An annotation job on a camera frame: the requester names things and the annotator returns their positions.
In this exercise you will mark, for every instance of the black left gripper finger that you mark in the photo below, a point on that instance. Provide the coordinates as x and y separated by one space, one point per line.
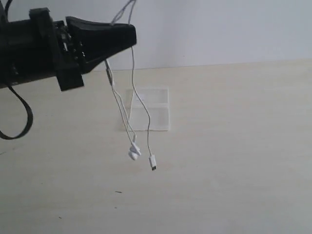
76 25
93 48

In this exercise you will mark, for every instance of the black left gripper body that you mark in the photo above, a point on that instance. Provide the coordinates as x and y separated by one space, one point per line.
33 49

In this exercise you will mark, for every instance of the clear plastic storage box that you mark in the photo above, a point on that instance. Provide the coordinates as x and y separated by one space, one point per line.
156 100

